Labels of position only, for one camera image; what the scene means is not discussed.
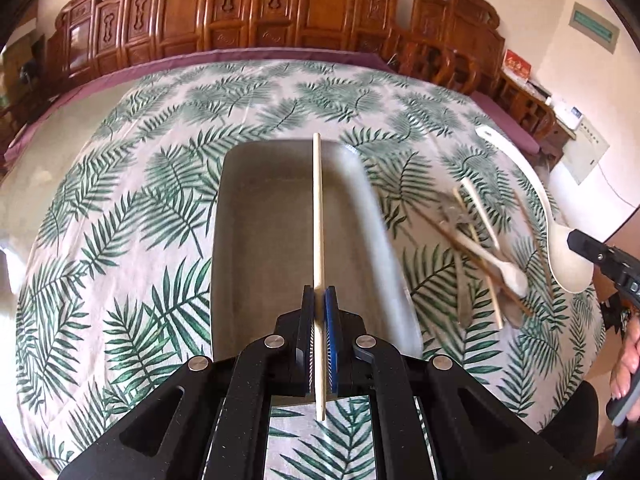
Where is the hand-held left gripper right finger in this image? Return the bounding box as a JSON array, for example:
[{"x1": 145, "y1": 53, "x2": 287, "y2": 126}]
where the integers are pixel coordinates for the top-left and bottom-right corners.
[{"x1": 324, "y1": 286, "x2": 586, "y2": 480}]

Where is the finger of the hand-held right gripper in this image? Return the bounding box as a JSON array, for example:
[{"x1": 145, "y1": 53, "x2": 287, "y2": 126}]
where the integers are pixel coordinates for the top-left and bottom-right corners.
[{"x1": 567, "y1": 229, "x2": 640, "y2": 306}]

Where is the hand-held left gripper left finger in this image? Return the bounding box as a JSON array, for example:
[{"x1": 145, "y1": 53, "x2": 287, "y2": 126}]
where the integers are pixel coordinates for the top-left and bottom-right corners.
[{"x1": 57, "y1": 284, "x2": 318, "y2": 480}]

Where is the grey rectangular tray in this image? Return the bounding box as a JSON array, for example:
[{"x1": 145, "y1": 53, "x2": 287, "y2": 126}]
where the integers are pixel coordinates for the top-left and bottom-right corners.
[{"x1": 210, "y1": 139, "x2": 424, "y2": 407}]

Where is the light bamboo chopstick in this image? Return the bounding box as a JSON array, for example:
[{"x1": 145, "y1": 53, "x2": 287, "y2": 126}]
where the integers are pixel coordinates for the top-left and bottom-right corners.
[
  {"x1": 453, "y1": 186, "x2": 504, "y2": 330},
  {"x1": 312, "y1": 132, "x2": 327, "y2": 421}
]

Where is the person's right hand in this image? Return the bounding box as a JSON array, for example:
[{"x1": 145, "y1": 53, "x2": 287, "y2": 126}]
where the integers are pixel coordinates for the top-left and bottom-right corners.
[{"x1": 610, "y1": 321, "x2": 640, "y2": 401}]

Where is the white rice paddle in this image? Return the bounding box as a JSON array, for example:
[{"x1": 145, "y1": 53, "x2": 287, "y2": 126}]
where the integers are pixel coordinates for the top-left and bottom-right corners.
[{"x1": 475, "y1": 125, "x2": 596, "y2": 295}]

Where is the dark clothing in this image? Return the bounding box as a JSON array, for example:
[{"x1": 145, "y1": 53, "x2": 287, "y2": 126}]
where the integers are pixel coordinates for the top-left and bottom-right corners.
[{"x1": 539, "y1": 380, "x2": 601, "y2": 467}]

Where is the white spoon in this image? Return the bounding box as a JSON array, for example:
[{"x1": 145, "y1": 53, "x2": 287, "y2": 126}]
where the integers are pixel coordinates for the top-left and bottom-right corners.
[
  {"x1": 439, "y1": 227, "x2": 501, "y2": 268},
  {"x1": 460, "y1": 176, "x2": 530, "y2": 300}
]

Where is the white device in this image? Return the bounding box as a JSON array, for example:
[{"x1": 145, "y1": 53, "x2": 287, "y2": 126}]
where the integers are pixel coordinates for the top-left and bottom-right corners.
[{"x1": 550, "y1": 97, "x2": 584, "y2": 131}]

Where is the wooden side cabinet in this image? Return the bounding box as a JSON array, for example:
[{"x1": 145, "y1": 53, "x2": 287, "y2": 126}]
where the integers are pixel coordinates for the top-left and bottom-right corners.
[{"x1": 495, "y1": 72, "x2": 576, "y2": 161}]

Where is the red box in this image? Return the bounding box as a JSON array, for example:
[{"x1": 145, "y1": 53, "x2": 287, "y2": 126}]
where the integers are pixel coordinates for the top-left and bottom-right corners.
[{"x1": 502, "y1": 50, "x2": 532, "y2": 81}]

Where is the leaf print tablecloth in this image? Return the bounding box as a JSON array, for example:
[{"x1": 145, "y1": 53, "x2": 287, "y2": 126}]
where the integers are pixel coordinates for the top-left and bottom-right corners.
[{"x1": 15, "y1": 60, "x2": 607, "y2": 480}]

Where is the carved wooden chair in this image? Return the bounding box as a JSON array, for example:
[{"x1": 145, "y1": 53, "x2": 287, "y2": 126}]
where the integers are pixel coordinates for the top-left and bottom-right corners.
[{"x1": 390, "y1": 35, "x2": 482, "y2": 97}]

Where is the white wall chart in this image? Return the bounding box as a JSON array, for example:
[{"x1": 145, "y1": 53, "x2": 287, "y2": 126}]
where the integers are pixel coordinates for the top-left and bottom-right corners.
[{"x1": 550, "y1": 115, "x2": 611, "y2": 186}]

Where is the green wall sign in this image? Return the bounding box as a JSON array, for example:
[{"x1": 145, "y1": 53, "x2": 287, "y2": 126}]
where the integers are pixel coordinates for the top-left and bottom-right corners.
[{"x1": 570, "y1": 2, "x2": 615, "y2": 54}]

